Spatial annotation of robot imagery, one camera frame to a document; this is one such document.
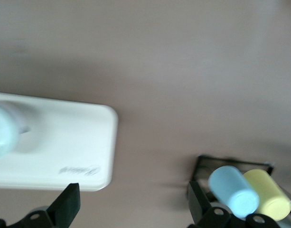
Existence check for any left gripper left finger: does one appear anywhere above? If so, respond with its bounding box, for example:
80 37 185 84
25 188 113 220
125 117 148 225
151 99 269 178
0 182 81 228

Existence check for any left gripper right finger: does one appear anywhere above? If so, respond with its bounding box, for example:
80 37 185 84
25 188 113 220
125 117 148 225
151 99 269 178
187 181 279 228

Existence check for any light blue cup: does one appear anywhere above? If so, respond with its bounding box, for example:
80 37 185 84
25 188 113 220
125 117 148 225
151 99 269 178
208 165 260 219

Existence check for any cream rectangular tray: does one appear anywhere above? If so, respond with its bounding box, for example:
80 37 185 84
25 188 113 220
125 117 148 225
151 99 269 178
0 91 119 192

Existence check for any yellow cup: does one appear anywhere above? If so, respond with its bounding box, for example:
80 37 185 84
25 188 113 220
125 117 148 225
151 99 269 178
243 169 291 221

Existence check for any white bowl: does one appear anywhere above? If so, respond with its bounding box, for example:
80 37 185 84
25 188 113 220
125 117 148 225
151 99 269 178
0 101 32 161

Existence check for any black wire cup rack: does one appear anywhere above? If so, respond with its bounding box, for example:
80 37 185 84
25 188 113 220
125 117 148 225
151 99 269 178
188 154 276 228

